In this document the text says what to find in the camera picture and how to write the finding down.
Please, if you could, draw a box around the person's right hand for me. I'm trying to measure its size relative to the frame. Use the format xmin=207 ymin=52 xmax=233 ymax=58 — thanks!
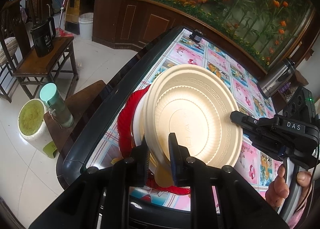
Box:
xmin=265 ymin=163 xmax=313 ymax=211

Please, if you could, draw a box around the wooden chair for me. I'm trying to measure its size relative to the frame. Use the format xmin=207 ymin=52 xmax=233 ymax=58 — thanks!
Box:
xmin=1 ymin=0 xmax=79 ymax=99

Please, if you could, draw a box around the stainless steel thermos jug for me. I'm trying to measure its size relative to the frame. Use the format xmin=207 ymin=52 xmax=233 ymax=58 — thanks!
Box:
xmin=257 ymin=59 xmax=296 ymax=99

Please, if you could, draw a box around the wooden shelf cabinet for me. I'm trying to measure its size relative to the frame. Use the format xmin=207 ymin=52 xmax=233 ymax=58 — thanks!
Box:
xmin=74 ymin=0 xmax=267 ymax=79

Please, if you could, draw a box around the white plastic bucket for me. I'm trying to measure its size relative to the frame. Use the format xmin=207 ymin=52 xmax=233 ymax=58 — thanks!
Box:
xmin=79 ymin=13 xmax=94 ymax=40

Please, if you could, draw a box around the flower wall painting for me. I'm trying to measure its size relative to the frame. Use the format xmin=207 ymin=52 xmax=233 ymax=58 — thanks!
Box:
xmin=154 ymin=0 xmax=313 ymax=69

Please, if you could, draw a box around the black table clip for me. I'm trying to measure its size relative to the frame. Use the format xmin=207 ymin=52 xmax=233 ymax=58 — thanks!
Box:
xmin=189 ymin=29 xmax=203 ymax=43

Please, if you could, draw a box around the mint lid water bottle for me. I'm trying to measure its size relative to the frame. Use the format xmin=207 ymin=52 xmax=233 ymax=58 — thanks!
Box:
xmin=40 ymin=83 xmax=74 ymax=128

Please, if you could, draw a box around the large beige bowl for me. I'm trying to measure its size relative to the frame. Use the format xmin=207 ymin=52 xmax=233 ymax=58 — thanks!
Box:
xmin=143 ymin=64 xmax=243 ymax=187

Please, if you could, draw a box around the black electric kettle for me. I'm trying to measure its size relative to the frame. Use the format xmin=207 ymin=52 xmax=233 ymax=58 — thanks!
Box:
xmin=30 ymin=17 xmax=56 ymax=57

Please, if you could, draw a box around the dark wooden stool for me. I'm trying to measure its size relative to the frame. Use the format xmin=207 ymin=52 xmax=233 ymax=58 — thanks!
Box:
xmin=44 ymin=80 xmax=107 ymax=158

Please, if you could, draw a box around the white green trash bin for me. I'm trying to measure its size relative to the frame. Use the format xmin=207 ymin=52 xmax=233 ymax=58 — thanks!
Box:
xmin=18 ymin=99 xmax=57 ymax=159

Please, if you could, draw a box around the white bowl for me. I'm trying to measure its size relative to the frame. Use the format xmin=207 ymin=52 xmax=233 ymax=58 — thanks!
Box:
xmin=132 ymin=94 xmax=146 ymax=146

